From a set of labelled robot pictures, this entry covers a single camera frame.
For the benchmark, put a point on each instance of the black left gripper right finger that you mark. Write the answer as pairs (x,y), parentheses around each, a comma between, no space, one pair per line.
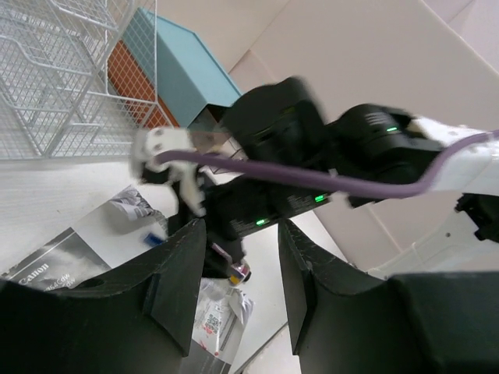
(342,320)

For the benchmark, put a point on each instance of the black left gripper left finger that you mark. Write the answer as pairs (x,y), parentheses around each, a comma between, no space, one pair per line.
(136,318)

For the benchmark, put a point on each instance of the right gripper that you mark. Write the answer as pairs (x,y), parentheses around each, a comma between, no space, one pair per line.
(286,172)

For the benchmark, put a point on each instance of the clear drawer with gold knob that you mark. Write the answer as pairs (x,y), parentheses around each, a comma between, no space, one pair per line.
(208,134)

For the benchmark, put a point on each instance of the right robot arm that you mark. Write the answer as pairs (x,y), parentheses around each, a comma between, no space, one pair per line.
(388,153)

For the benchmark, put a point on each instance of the clear plastic bag with erasers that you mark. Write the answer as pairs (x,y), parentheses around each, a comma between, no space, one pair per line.
(222,313)

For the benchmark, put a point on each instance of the grey Canon setup guide booklet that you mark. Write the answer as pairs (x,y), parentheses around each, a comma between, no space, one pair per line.
(106,238)

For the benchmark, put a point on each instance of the teal and orange drawer box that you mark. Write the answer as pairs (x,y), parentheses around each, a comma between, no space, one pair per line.
(166,74)

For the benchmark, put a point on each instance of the white wire mesh organizer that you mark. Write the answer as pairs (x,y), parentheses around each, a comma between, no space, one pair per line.
(78,78)

